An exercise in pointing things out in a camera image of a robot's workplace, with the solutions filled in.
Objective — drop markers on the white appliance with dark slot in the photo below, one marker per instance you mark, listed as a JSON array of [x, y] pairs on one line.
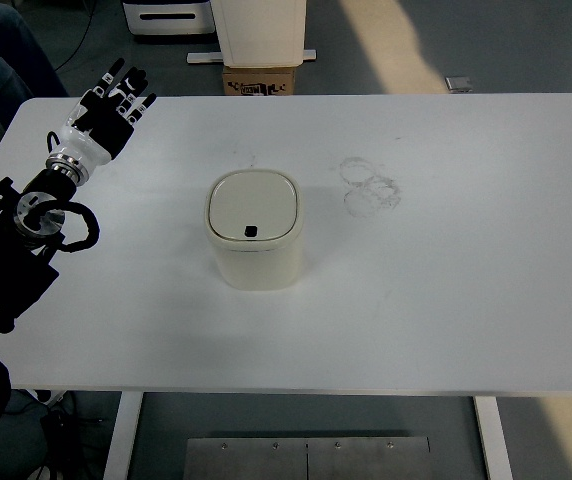
[[166, 17]]

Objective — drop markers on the cream trash bin with lid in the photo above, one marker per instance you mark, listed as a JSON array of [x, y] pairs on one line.
[[258, 260]]

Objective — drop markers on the large white plastic bin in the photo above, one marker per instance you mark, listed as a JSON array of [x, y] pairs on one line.
[[258, 30]]

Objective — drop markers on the white table leg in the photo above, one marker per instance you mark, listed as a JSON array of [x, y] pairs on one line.
[[493, 440], [122, 435]]

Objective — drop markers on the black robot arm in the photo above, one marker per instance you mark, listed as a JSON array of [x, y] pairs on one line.
[[1, 260]]

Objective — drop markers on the small grey floor object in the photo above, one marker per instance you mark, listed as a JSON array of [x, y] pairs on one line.
[[458, 83]]

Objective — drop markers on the person's legs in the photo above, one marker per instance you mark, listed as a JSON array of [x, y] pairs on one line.
[[11, 45]]

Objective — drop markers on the white flat foot bar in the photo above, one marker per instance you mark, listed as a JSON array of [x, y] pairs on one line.
[[201, 58]]

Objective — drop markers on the brown cardboard box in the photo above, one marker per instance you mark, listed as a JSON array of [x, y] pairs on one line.
[[258, 82]]

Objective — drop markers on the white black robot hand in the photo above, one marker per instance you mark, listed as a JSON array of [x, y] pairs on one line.
[[86, 145]]

